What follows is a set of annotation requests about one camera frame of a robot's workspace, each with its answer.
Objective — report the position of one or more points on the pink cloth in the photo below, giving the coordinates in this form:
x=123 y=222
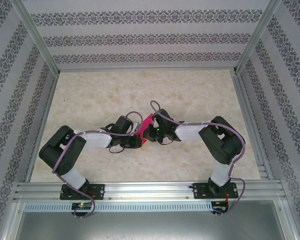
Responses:
x=146 y=123

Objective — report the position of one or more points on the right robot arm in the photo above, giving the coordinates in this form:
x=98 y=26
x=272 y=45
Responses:
x=225 y=147

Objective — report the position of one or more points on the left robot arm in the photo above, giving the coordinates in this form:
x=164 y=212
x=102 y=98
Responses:
x=65 y=150

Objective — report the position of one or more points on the grey sheet metal tray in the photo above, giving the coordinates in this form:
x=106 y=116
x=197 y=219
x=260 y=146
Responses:
x=150 y=227

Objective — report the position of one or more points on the small controller board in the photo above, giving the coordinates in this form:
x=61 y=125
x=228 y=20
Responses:
x=81 y=205
x=218 y=207

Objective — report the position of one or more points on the aluminium cross rail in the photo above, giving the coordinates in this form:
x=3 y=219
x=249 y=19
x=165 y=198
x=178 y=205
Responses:
x=147 y=69

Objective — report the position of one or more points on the aluminium mounting rail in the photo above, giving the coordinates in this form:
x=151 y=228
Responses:
x=150 y=191

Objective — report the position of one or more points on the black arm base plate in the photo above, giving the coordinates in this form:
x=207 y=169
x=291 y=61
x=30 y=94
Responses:
x=200 y=191
x=98 y=191

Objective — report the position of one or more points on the aluminium side rail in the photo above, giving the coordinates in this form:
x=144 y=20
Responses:
x=42 y=125
x=250 y=120

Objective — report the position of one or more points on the aluminium frame post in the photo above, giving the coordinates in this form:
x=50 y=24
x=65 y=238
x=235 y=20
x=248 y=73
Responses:
x=257 y=35
x=33 y=35

